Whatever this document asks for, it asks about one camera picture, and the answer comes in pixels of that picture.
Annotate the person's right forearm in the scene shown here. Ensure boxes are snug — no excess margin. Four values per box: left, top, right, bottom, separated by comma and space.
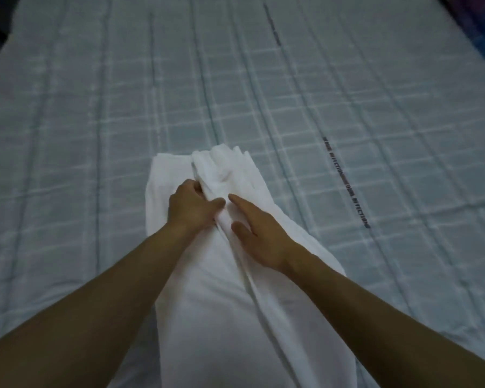
284, 250, 485, 388

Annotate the person's left hand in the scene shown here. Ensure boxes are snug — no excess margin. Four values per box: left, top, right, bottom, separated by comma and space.
168, 179, 226, 233

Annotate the light blue checked bedsheet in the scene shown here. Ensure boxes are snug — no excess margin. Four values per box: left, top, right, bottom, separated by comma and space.
0, 0, 485, 388

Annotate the blue purple patterned fabric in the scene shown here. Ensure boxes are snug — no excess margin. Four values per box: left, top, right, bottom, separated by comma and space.
438, 0, 485, 77

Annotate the person's right hand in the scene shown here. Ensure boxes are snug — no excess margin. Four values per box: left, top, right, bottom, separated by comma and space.
228, 193, 304, 275

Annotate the white cloth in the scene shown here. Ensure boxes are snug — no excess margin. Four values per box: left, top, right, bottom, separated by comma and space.
121, 144, 358, 388

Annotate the person's left forearm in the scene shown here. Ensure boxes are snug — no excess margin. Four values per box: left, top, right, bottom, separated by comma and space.
0, 222, 196, 388

